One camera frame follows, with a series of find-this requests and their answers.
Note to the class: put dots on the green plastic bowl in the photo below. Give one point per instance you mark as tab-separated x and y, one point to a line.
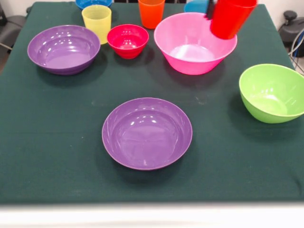
270	97

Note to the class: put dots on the light blue plastic bowl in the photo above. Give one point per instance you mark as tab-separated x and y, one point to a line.
196	7

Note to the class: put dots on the dark green tablecloth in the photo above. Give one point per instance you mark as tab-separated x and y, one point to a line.
59	142

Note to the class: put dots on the large pink plastic bowl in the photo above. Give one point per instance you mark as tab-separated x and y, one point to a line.
190	57

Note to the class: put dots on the red plastic cup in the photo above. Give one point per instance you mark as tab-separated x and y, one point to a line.
230	19

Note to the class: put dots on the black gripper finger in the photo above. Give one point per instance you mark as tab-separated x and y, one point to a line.
210	9

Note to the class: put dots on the grey pedestal foot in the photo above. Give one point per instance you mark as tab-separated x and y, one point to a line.
291	26
12	28

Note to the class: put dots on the yellow plastic cup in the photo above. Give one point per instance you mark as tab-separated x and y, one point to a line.
96	23

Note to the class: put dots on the orange plastic cup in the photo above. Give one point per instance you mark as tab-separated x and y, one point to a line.
152	16

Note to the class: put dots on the purple plastic bowl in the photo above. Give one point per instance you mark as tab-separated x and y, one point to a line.
147	140
63	54

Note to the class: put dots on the dark blue plastic bowl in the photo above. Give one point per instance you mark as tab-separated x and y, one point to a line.
93	3

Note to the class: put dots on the small crimson plastic bowl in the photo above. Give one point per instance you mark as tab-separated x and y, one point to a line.
128	42

